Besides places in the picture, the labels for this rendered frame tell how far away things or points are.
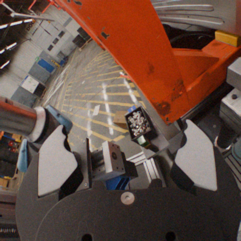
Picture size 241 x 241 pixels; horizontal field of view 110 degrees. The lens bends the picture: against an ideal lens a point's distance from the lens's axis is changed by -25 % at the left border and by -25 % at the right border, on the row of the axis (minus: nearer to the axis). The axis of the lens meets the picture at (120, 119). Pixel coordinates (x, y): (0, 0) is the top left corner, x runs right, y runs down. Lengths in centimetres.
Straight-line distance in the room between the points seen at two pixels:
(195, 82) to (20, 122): 65
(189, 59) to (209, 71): 15
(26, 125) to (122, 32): 34
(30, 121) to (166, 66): 44
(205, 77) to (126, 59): 39
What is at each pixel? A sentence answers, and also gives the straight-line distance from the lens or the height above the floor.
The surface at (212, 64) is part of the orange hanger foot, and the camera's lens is 64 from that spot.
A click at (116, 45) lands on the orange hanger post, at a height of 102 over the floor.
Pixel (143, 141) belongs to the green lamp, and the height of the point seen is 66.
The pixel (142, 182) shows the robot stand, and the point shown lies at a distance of 100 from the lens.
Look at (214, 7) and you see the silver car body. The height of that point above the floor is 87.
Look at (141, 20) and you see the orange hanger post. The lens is 34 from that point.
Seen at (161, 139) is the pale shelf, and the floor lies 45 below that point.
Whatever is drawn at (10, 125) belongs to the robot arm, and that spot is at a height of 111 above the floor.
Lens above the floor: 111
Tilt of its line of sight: 43 degrees down
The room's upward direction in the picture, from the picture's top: 53 degrees counter-clockwise
